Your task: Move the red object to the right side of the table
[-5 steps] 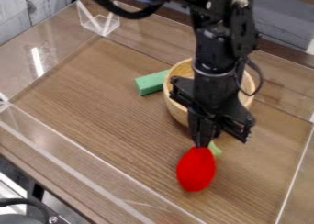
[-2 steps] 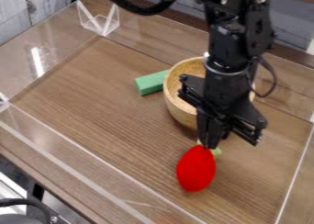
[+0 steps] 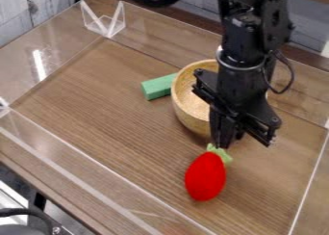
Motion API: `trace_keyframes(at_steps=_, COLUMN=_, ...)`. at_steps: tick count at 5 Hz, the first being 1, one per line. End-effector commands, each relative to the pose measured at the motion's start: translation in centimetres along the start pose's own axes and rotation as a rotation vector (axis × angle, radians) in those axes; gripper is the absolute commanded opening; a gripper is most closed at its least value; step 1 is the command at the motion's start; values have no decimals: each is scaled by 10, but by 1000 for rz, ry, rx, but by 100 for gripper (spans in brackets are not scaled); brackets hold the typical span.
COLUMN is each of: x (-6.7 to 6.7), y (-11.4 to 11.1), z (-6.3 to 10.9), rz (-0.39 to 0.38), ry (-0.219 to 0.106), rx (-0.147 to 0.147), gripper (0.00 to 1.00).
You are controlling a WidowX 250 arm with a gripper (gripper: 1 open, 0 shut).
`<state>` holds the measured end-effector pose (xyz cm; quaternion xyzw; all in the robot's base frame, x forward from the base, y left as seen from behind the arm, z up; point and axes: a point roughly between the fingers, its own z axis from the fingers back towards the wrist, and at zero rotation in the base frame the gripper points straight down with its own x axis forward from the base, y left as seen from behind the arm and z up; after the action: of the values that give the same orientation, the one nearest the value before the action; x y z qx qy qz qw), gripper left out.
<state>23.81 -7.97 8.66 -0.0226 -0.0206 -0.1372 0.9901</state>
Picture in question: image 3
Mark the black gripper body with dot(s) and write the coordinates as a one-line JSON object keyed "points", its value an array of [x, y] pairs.
{"points": [[236, 92]]}

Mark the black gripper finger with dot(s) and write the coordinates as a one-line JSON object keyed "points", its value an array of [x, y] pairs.
{"points": [[236, 131], [220, 129]]}

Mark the red felt strawberry toy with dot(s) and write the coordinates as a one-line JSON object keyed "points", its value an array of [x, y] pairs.
{"points": [[205, 175]]}

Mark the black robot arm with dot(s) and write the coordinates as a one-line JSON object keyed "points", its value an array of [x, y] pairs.
{"points": [[257, 27]]}

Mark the wooden bowl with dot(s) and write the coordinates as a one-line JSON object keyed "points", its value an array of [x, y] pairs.
{"points": [[189, 108]]}

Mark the green foam block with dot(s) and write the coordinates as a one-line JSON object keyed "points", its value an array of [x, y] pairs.
{"points": [[157, 87]]}

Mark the clear acrylic corner bracket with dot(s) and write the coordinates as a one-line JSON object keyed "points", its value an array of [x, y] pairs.
{"points": [[105, 25]]}

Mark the black metal table bracket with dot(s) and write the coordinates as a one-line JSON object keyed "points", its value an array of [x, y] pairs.
{"points": [[41, 221]]}

